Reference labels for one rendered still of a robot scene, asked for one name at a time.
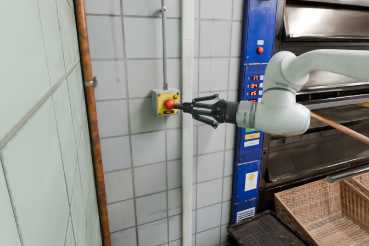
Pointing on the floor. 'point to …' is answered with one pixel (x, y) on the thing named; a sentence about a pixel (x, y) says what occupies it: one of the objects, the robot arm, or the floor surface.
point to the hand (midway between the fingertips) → (183, 106)
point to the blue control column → (257, 24)
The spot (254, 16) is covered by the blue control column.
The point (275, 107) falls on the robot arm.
